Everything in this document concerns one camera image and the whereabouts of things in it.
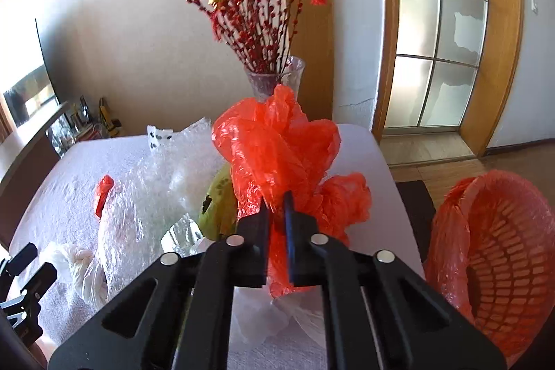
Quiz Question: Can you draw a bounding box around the white plastic bag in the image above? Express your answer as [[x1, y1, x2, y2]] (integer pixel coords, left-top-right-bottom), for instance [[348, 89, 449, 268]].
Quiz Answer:
[[40, 242, 107, 309]]

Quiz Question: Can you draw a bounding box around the green paw print bag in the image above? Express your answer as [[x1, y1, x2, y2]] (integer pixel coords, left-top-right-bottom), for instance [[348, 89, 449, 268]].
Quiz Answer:
[[198, 162, 237, 241]]

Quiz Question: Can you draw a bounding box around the small orange plastic bag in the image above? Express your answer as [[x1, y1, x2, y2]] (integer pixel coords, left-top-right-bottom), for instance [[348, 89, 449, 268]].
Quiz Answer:
[[94, 175, 115, 219]]

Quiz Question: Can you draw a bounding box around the bubble wrap sheet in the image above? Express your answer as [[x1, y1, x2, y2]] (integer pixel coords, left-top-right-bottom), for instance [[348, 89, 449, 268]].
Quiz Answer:
[[96, 118, 224, 300]]

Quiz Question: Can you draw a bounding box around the clear plastic bag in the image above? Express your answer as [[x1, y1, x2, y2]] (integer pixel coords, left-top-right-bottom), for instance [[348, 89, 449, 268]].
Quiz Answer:
[[161, 214, 325, 352]]

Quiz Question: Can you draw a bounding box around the dark tv cabinet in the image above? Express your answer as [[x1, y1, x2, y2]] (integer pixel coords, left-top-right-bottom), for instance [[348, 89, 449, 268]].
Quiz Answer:
[[0, 102, 68, 250]]

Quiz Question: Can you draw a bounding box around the red lined waste basket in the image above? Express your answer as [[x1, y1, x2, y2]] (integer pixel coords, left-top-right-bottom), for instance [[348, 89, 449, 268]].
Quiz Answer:
[[423, 170, 554, 364]]

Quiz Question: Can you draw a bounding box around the clutter on floor by cabinet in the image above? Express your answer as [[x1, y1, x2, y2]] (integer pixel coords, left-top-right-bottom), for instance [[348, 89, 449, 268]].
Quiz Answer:
[[46, 96, 122, 158]]

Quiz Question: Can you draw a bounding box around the television screen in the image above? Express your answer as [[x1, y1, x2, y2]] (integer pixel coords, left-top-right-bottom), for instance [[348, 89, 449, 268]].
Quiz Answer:
[[1, 18, 59, 127]]

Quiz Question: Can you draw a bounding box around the white black spotted wrapper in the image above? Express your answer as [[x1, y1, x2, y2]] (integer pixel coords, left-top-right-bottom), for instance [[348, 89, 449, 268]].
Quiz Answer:
[[147, 125, 173, 151]]

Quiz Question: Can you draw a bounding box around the glass vase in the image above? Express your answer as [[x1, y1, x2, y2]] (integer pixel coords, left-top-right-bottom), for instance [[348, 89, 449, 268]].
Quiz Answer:
[[247, 56, 306, 102]]

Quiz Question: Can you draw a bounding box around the frosted glass sliding door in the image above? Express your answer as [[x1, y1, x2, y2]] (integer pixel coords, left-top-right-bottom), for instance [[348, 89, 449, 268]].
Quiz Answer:
[[385, 0, 488, 134]]

